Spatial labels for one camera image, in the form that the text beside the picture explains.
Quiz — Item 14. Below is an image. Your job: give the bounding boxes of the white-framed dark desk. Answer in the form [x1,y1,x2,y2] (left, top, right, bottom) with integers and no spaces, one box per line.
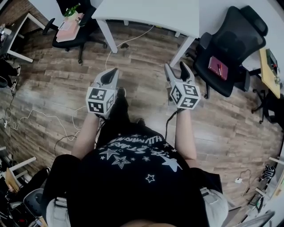
[0,12,46,64]

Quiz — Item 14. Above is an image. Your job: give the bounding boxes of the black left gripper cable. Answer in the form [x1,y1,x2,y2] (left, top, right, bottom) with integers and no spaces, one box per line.
[95,114,110,146]

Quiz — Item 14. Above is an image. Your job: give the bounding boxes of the white metal bar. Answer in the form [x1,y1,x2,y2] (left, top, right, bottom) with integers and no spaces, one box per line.
[8,156,37,172]

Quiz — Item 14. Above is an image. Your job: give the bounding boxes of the dark red notebook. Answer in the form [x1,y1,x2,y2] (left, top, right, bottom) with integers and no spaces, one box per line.
[208,55,229,81]

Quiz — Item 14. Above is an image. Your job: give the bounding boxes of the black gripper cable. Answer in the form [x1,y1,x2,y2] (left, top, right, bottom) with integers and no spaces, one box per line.
[165,108,185,141]
[95,114,110,146]

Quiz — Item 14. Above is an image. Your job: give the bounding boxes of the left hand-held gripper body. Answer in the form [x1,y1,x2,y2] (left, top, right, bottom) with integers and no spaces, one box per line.
[86,82,118,118]

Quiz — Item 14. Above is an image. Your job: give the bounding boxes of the pink flat box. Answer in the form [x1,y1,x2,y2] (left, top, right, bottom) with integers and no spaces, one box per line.
[55,11,85,43]

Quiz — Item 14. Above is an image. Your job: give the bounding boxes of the small white booklet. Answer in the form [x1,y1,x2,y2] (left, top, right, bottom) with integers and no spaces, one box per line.
[58,21,72,31]

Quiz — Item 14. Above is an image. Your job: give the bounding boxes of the grey metal rack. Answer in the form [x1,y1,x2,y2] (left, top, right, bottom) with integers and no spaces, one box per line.
[234,210,276,227]

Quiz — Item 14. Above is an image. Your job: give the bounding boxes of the black swivel chair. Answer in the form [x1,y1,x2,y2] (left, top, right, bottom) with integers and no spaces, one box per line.
[251,88,284,125]

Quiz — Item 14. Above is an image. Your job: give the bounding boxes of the light wooden desk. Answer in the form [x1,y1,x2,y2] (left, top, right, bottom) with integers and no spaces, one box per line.
[259,47,281,99]

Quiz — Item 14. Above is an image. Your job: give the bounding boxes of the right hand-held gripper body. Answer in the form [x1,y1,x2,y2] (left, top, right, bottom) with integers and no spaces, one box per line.
[167,80,201,111]

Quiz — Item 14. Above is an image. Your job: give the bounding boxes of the thin white cable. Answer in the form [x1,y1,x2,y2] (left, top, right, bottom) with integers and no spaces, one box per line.
[105,24,155,71]

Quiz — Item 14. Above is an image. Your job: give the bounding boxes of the black mesh office chair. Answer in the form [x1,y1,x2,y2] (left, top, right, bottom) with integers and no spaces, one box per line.
[185,5,269,100]

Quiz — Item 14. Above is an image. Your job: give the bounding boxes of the white table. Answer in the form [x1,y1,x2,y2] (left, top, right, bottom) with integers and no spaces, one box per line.
[91,0,200,67]

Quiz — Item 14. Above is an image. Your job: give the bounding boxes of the small green potted plant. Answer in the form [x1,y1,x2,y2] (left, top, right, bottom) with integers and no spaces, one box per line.
[63,3,81,18]

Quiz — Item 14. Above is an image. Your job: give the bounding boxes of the black padded office chair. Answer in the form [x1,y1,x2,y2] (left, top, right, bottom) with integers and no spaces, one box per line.
[43,0,107,65]

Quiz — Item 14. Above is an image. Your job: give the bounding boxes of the grey shoulder strap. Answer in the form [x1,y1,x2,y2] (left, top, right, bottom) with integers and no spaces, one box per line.
[46,196,68,227]
[199,187,229,227]

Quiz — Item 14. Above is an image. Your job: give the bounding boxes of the long white floor cable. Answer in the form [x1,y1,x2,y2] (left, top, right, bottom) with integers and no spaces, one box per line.
[4,106,88,142]

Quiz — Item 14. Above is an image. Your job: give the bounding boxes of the brown cardboard piece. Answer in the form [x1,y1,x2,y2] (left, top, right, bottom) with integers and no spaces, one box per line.
[5,168,20,193]

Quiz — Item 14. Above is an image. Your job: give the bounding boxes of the person's left forearm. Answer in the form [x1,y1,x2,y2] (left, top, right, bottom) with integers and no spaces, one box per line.
[71,112,101,160]

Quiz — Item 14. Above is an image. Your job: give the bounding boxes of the person's right forearm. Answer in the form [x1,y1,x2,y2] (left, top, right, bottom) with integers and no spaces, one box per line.
[174,108,197,160]

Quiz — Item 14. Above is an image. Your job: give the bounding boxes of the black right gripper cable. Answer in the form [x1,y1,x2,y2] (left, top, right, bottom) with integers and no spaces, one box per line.
[165,108,185,141]

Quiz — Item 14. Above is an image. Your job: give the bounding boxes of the person's black trousers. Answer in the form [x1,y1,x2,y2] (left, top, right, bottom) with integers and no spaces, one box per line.
[97,95,165,142]

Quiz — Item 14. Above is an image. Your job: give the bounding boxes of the black white striped bag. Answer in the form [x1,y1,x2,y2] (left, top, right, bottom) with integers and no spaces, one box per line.
[261,164,276,181]

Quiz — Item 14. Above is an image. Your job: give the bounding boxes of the dark green board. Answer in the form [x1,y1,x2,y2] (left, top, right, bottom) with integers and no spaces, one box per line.
[265,48,279,70]

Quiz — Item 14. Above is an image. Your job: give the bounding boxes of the person's black star-print t-shirt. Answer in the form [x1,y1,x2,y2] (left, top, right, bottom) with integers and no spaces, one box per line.
[42,128,224,227]

